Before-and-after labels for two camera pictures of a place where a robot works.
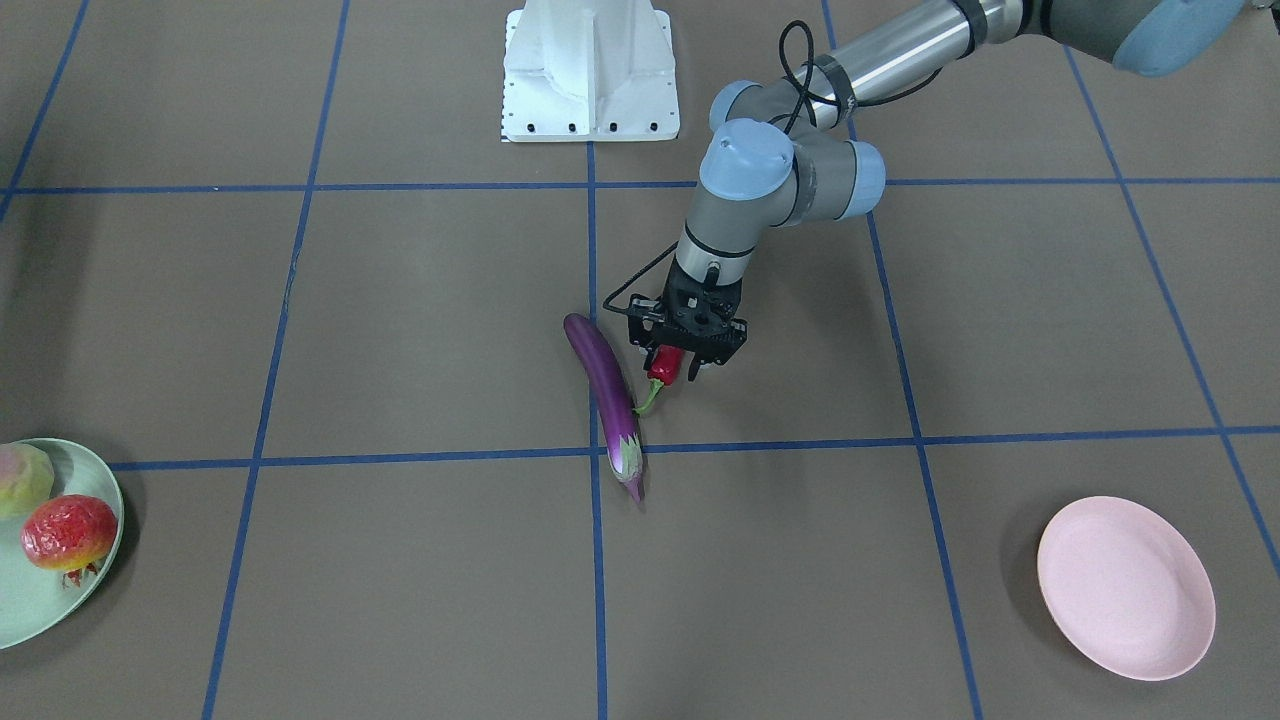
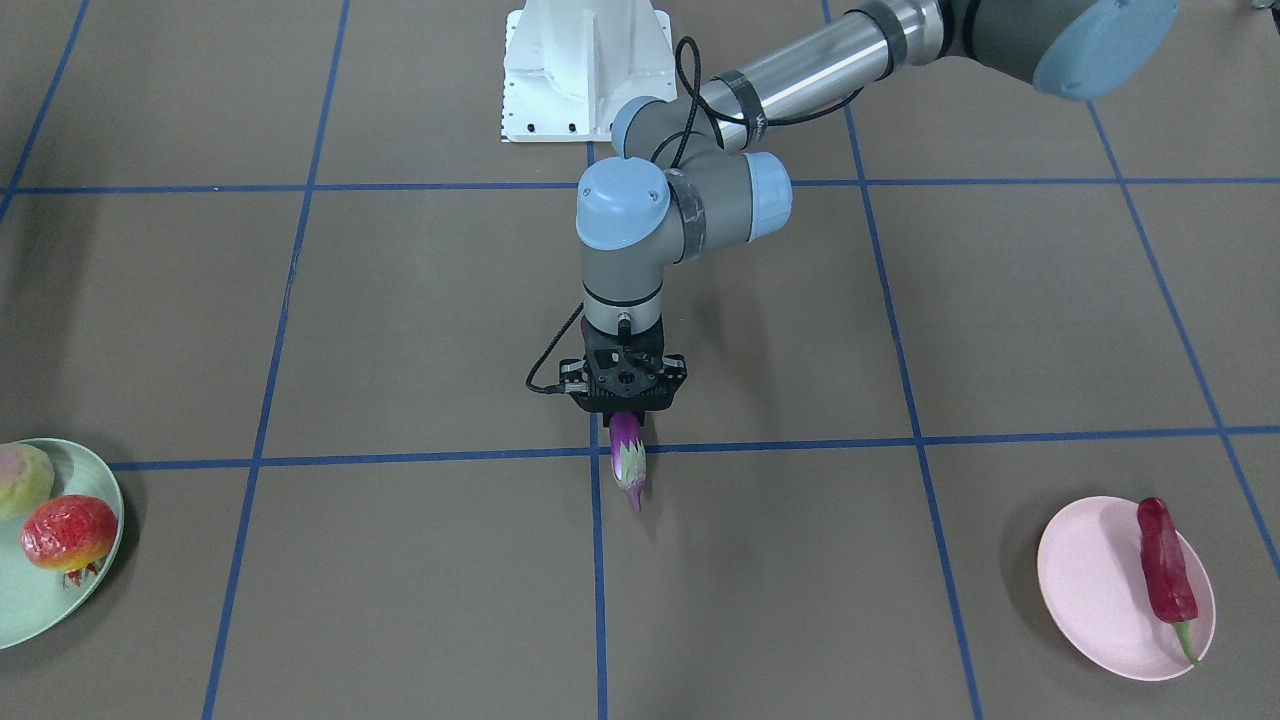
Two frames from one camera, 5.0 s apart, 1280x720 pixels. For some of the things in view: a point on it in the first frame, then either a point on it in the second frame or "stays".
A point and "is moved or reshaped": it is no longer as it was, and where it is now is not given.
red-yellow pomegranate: x=68 y=533 stays
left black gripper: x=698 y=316 -> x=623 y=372
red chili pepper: x=664 y=369 is moved or reshaped
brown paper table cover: x=1005 y=446 stays
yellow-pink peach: x=26 y=478 stays
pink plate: x=1127 y=586 stays
